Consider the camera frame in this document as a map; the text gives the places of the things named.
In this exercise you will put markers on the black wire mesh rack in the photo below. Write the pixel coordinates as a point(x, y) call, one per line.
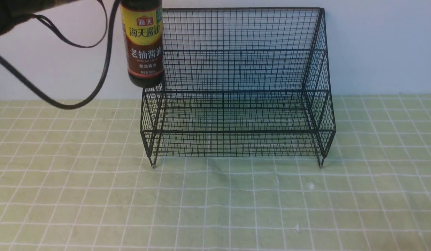
point(241, 82)

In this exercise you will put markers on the dark soy sauce bottle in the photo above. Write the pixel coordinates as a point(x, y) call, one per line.
point(143, 24)

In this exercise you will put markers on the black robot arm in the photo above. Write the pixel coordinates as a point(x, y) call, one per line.
point(14, 12)

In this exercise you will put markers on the green checkered tablecloth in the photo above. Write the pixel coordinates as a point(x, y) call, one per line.
point(79, 181)

